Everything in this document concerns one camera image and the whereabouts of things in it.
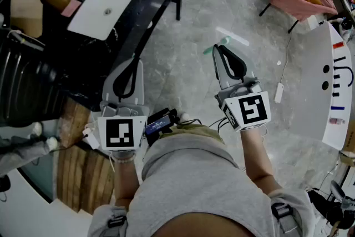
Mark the white power adapter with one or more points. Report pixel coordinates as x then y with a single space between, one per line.
279 93

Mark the white sink basin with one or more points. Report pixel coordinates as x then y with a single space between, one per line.
111 0

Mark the black suitcase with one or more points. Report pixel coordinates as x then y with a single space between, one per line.
25 86

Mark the person's khaki trousers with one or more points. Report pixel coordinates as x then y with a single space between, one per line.
194 130

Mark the white curved desk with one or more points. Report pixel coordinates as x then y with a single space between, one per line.
308 86

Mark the small cardboard box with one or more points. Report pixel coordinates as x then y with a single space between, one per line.
350 141

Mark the person's right forearm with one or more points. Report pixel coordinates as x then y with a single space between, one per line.
256 158

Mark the green toothbrush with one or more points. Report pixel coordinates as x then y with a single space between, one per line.
225 40

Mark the person's grey shirt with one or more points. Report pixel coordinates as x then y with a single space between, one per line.
199 180

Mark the person's white shoe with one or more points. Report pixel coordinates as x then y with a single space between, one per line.
183 117

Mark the pink sponge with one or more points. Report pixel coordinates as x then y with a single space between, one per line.
71 7

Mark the white rectangular tag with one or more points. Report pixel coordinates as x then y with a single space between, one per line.
91 139

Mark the wooden pallet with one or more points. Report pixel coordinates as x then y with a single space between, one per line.
83 175

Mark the person's left forearm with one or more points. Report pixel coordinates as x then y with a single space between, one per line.
124 180

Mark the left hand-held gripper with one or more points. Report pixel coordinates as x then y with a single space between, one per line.
122 133

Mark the black marble counter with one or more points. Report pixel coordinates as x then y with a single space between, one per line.
91 63

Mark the black device with screen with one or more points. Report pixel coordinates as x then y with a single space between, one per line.
158 125

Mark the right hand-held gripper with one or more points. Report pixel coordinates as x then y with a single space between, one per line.
252 111

